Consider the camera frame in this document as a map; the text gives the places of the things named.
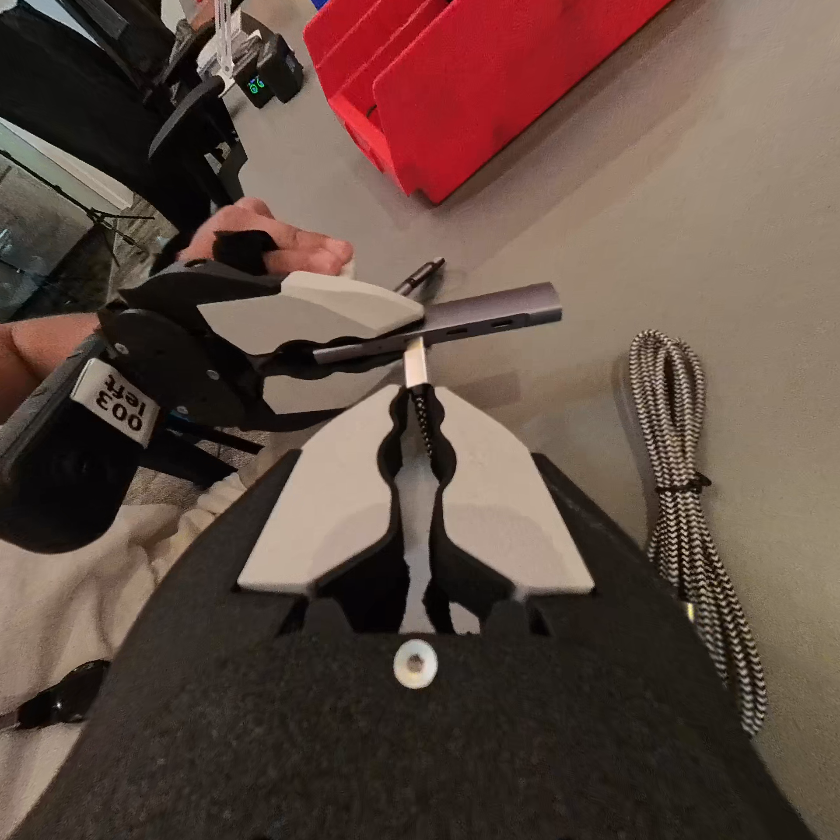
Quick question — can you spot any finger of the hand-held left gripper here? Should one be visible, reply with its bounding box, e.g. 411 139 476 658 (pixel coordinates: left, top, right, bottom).
259 352 401 418
197 272 425 358

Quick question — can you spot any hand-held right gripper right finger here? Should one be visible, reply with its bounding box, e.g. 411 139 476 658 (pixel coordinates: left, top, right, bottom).
431 385 595 615

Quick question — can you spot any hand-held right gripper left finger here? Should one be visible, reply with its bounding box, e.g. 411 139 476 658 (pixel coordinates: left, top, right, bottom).
237 388 405 615

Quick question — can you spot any grey hub with cable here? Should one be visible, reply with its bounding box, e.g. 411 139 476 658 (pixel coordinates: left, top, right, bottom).
313 259 564 367

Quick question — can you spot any braided grey cable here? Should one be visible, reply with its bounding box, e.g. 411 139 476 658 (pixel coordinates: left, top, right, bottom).
402 329 770 739

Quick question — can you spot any red plastic bin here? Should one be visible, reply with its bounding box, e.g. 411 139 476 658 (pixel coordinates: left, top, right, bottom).
305 0 673 206

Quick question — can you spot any person's left forearm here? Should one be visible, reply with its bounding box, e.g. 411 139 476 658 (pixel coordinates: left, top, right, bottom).
0 313 103 424

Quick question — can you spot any grey desk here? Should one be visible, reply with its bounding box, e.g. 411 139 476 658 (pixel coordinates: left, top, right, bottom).
224 0 840 840

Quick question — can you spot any person's white shirt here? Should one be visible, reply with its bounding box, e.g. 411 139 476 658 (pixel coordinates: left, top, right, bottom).
0 473 257 840

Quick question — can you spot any black device green display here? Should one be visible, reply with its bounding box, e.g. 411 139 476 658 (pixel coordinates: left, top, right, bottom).
241 33 305 109

